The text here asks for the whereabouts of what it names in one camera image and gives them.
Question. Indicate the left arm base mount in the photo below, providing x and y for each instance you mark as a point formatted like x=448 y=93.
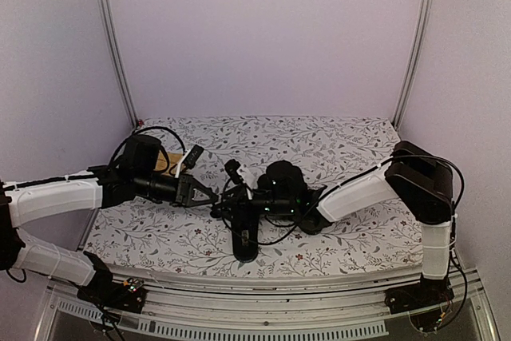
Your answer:
x=129 y=295

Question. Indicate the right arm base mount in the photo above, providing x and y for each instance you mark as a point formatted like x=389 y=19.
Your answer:
x=424 y=293

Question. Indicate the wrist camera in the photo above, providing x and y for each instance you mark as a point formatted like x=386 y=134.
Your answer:
x=241 y=175
x=188 y=160

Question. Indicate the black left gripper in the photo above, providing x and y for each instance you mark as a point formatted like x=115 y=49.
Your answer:
x=184 y=192

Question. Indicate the red-soled shoe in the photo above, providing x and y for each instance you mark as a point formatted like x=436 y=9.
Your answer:
x=310 y=219

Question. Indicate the right aluminium frame post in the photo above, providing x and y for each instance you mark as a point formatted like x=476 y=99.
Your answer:
x=412 y=64

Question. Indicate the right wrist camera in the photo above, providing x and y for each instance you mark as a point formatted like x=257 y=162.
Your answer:
x=241 y=175

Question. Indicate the woven bamboo tray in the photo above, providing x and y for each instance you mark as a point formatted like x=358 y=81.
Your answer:
x=165 y=161

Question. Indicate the black shoe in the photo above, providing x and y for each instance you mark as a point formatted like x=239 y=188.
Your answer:
x=244 y=229

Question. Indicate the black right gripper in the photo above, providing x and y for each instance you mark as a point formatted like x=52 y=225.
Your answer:
x=236 y=204

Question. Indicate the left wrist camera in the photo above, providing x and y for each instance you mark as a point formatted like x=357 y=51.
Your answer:
x=188 y=160

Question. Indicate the floral tablecloth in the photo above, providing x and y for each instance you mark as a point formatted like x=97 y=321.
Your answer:
x=141 y=234

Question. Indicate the aluminium frame post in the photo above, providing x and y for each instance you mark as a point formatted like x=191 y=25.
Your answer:
x=118 y=66
x=412 y=64

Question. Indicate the front aluminium rail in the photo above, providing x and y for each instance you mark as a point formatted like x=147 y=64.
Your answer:
x=352 y=307

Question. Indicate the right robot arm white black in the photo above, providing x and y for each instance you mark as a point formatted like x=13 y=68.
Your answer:
x=420 y=180

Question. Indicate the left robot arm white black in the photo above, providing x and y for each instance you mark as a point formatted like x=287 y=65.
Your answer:
x=130 y=174

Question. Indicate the left aluminium frame post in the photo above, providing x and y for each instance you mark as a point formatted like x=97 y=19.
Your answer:
x=118 y=66

